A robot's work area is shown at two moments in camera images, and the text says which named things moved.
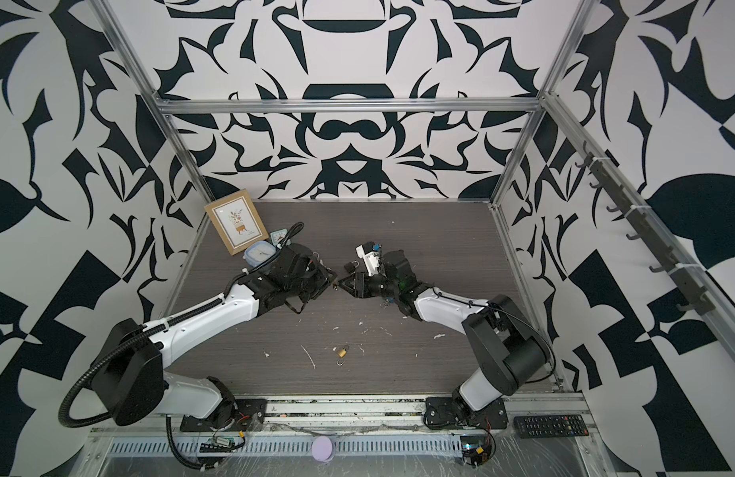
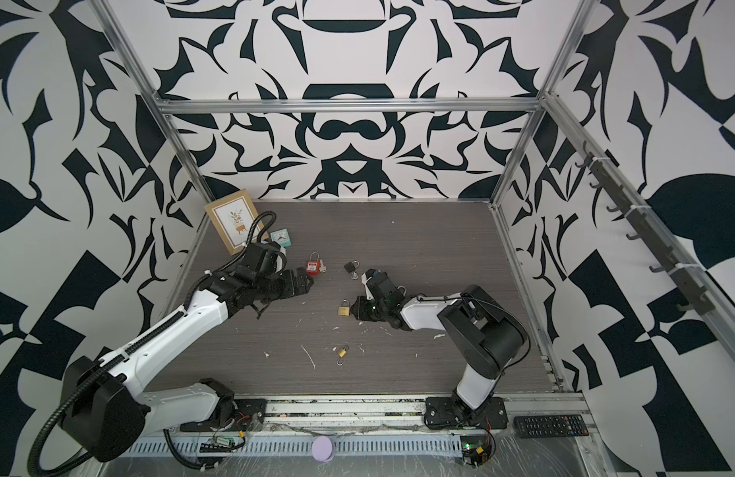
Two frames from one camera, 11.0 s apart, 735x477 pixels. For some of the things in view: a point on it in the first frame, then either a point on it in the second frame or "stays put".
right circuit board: (475, 449) stays put
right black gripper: (362, 287) → (360, 309)
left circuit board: (218, 444) stays put
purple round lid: (322, 448) stays put
